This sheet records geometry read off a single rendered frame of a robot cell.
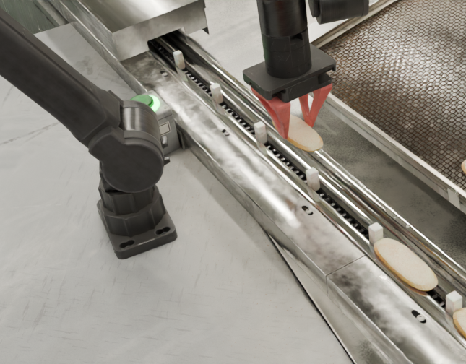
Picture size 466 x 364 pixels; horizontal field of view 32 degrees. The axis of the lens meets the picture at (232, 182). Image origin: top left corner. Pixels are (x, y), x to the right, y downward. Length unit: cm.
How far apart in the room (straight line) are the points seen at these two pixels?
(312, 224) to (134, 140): 24
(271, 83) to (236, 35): 55
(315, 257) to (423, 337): 17
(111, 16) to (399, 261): 73
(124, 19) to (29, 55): 50
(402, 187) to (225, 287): 29
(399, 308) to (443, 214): 21
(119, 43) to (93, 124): 44
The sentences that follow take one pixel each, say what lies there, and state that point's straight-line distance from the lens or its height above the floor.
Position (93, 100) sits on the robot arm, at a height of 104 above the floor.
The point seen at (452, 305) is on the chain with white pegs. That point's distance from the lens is 91.
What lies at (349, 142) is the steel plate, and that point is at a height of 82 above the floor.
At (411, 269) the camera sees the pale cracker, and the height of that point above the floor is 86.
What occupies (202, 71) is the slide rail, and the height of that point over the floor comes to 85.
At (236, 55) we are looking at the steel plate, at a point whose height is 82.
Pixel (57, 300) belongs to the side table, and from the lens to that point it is 106.
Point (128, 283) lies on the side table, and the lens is 105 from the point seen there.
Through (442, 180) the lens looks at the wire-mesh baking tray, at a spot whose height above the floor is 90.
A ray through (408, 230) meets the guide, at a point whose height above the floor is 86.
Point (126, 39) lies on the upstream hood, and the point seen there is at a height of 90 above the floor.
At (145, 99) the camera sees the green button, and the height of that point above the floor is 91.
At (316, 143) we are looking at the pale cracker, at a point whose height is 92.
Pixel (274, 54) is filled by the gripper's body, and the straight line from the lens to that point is 97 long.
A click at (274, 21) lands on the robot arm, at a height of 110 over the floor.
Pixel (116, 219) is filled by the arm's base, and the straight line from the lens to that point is 107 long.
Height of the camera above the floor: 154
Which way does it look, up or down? 38 degrees down
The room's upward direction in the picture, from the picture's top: 11 degrees counter-clockwise
